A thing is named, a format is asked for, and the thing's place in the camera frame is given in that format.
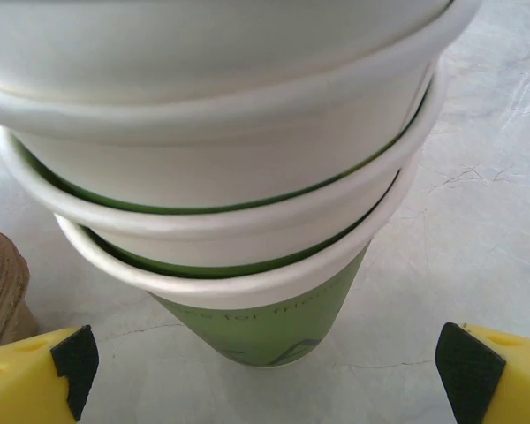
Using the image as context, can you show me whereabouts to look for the green paper coffee cup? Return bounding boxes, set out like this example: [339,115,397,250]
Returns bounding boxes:
[0,65,448,277]
[0,0,452,96]
[55,167,410,368]

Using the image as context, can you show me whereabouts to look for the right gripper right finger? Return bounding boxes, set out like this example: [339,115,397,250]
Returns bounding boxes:
[435,322,530,424]

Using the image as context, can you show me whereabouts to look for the white paper cup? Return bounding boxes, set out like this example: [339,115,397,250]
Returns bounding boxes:
[0,0,485,208]

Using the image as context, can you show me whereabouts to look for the brown pulp cup carrier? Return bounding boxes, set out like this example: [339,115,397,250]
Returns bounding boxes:
[0,222,40,351]

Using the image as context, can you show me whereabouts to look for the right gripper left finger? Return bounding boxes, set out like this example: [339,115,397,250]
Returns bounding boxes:
[0,325,102,424]

